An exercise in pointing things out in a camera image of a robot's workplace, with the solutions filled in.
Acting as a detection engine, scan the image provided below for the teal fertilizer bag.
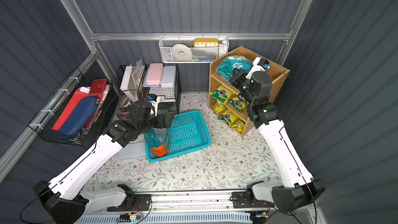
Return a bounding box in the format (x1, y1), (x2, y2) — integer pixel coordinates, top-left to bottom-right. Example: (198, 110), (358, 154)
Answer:
(216, 56), (253, 83)
(144, 128), (170, 158)

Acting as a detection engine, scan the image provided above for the yellow fertilizer packet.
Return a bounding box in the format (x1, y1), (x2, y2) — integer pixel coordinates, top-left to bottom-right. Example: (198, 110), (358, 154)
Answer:
(230, 120), (246, 133)
(228, 96), (246, 113)
(212, 100), (227, 116)
(218, 110), (239, 125)
(210, 85), (235, 104)

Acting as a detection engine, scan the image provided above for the teal plastic basket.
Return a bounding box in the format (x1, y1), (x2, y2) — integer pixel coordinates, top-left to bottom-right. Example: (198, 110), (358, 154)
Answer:
(145, 110), (211, 162)

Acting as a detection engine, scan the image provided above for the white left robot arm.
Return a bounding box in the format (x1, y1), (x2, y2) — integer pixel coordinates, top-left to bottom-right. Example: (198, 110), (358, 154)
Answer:
(34, 101), (174, 224)

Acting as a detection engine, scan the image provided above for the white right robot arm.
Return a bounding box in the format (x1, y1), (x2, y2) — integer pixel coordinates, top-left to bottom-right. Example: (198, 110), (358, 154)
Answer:
(230, 68), (325, 213)

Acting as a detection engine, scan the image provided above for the wooden shelf unit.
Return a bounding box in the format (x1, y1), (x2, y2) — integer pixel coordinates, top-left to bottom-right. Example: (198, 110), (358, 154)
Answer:
(209, 46), (290, 137)

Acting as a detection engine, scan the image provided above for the white book in organizer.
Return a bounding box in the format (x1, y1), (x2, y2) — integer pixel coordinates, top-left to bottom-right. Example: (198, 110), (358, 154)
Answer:
(120, 65), (138, 102)

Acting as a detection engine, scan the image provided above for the pink pencil case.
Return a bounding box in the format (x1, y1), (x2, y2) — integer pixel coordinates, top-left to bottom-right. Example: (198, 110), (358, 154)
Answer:
(145, 63), (164, 86)

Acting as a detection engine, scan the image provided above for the light blue pencil case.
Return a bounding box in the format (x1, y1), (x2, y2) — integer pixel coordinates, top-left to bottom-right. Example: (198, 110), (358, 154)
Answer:
(160, 66), (176, 88)

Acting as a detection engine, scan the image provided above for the dark red wallet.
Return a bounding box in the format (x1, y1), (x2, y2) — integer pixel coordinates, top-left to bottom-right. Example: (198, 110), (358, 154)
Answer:
(88, 79), (107, 96)

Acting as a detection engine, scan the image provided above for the yellow clock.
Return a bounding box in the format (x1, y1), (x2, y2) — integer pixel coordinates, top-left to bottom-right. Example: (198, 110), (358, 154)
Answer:
(193, 38), (219, 48)

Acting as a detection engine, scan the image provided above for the navy blue pouch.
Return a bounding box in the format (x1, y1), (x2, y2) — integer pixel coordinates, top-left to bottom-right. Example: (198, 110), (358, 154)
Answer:
(58, 96), (98, 140)

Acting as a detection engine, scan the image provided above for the white tape roll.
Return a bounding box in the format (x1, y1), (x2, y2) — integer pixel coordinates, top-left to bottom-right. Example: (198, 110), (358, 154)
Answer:
(171, 44), (193, 60)

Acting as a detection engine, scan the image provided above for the red folder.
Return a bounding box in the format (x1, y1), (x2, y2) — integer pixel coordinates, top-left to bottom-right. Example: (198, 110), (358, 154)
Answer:
(52, 90), (88, 131)

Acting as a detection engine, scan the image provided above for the floral table mat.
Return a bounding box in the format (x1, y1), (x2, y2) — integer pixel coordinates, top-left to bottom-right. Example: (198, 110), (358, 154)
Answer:
(84, 92), (282, 192)

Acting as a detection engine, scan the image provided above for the black wire desk organizer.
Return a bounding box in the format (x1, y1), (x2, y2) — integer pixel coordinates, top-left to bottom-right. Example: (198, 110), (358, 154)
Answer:
(116, 65), (181, 119)

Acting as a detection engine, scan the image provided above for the white wire wall basket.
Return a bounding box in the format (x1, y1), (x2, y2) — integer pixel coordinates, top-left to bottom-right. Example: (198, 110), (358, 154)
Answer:
(159, 35), (230, 63)

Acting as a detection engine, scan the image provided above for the black wire side basket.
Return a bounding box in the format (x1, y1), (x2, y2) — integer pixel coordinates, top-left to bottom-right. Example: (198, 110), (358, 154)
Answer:
(29, 72), (117, 146)

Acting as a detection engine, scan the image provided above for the black rail base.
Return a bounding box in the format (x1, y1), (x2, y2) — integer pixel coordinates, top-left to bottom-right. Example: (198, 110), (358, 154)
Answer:
(62, 188), (318, 224)

